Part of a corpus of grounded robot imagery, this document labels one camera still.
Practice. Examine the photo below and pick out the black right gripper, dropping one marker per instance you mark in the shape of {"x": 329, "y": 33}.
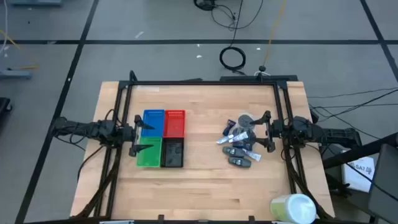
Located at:
{"x": 276, "y": 130}

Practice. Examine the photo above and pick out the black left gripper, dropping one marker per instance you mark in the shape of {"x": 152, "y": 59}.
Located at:
{"x": 134, "y": 137}

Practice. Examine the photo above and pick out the dark blue toiletry tube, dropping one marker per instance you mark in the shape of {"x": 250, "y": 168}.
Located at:
{"x": 241, "y": 145}
{"x": 230, "y": 124}

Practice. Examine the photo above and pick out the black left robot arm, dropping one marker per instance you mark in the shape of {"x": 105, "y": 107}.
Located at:
{"x": 93, "y": 129}

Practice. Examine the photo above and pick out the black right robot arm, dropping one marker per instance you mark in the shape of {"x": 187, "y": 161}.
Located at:
{"x": 311, "y": 132}

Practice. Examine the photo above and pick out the blue plastic basket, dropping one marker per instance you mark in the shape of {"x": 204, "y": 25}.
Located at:
{"x": 155, "y": 119}

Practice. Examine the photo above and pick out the green plastic basket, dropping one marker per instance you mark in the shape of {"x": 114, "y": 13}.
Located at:
{"x": 152, "y": 157}

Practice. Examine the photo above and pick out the red plastic basket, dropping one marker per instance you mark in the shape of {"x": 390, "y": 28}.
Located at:
{"x": 174, "y": 123}

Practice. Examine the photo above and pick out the black plastic basket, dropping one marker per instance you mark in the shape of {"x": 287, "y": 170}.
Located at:
{"x": 172, "y": 154}

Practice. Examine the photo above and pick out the black round knob stand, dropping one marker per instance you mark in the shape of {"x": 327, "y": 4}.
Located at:
{"x": 262, "y": 68}

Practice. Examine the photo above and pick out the green white wipes canister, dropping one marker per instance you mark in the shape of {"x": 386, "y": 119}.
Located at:
{"x": 293, "y": 209}

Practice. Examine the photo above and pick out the black diagonal beam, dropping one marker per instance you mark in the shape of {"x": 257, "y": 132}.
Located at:
{"x": 357, "y": 152}

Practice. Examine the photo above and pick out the white cardboard box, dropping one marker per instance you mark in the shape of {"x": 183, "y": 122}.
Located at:
{"x": 357, "y": 174}

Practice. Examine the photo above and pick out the dark grey chair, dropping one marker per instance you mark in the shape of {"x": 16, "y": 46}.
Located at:
{"x": 385, "y": 183}

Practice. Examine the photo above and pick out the black object at floor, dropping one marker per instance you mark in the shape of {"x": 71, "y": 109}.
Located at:
{"x": 4, "y": 107}

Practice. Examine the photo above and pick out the blue floor base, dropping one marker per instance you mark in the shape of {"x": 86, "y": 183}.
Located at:
{"x": 15, "y": 74}
{"x": 34, "y": 2}

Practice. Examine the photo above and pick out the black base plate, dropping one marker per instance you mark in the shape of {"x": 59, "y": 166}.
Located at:
{"x": 280, "y": 77}

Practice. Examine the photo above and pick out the black aluminium table frame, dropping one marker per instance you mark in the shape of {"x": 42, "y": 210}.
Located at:
{"x": 202, "y": 82}

